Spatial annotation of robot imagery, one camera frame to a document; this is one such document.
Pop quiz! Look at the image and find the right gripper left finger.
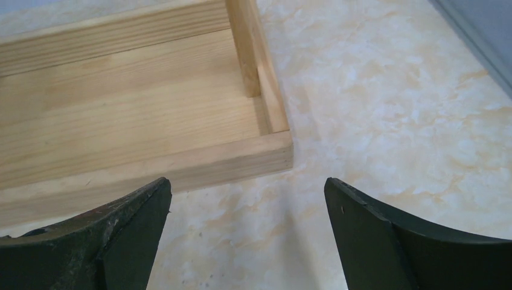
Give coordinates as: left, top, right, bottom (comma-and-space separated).
1, 178, 172, 289

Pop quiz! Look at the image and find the wooden hanger rack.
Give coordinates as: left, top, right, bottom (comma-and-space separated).
1, 1, 293, 228

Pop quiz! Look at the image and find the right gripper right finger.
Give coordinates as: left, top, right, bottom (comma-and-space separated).
324, 178, 511, 289

